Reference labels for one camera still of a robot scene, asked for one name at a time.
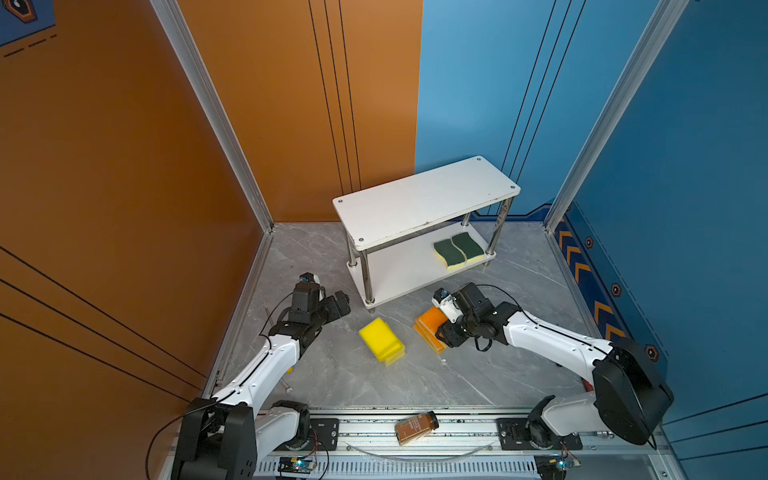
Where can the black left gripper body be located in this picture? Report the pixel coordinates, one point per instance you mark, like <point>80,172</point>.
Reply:
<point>328,311</point>

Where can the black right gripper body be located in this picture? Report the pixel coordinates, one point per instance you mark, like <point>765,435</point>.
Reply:
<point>455,333</point>

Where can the green yellow sponge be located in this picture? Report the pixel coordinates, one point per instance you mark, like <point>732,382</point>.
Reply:
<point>468,246</point>
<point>449,254</point>

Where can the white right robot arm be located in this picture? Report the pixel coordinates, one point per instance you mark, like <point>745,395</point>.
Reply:
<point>628,396</point>

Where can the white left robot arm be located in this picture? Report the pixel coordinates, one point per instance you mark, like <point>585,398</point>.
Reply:
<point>224,437</point>

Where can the white two-tier metal shelf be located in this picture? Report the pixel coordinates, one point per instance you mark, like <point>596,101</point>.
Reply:
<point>391,229</point>

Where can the yellow sponge top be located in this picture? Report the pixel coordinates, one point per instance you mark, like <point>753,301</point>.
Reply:
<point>376,331</point>

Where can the yellow sponge middle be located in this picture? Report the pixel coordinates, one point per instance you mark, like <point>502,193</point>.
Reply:
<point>381,348</point>

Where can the yellow sponge bottom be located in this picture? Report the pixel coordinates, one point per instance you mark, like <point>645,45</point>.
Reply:
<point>391,357</point>

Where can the brown spice jar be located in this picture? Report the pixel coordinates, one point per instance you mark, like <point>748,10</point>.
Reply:
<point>415,427</point>

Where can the green circuit board left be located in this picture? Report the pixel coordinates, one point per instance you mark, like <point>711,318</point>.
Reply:
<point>301,466</point>

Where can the green circuit board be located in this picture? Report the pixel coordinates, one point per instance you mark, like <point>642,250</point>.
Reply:
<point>301,466</point>
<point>555,468</point>

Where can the green circuit board right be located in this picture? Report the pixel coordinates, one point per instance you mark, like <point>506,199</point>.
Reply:
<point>555,468</point>

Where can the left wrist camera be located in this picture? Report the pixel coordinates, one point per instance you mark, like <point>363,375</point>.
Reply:
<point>310,278</point>

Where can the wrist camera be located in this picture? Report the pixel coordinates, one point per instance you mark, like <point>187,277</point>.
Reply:
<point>447,304</point>
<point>310,278</point>

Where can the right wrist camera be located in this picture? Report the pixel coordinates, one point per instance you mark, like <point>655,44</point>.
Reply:
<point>447,304</point>

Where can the aluminium front rail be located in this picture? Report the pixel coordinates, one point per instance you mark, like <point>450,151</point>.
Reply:
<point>470,443</point>

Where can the aluminium corner post left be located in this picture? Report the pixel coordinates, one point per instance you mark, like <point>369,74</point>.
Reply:
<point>175,27</point>

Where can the aluminium corner post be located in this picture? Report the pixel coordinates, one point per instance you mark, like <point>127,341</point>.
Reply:
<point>652,40</point>
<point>175,27</point>

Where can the aluminium corner post right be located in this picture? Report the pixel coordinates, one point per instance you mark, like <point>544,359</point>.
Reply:
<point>652,40</point>

